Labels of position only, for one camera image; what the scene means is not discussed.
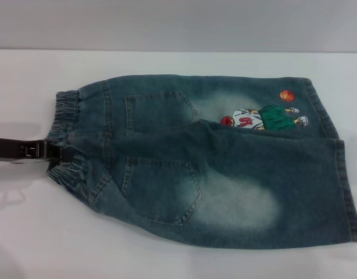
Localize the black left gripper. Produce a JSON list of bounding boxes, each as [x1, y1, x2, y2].
[[0, 136, 74, 165]]

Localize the blue denim shorts with cartoon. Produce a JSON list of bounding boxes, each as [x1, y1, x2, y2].
[[47, 76, 357, 251]]

